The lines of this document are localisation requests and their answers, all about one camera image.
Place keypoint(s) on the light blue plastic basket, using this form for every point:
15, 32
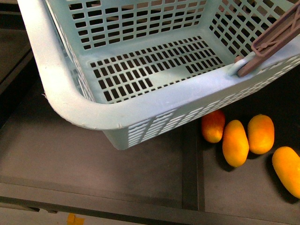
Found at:
136, 69

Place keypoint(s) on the dark wooden display stand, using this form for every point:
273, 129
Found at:
173, 178

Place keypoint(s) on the brown basket handle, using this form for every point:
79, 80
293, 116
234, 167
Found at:
279, 34

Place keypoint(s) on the yellow mango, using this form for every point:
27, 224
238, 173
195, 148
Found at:
235, 145
286, 163
261, 134

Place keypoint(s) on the orange mango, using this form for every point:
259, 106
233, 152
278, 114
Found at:
212, 126

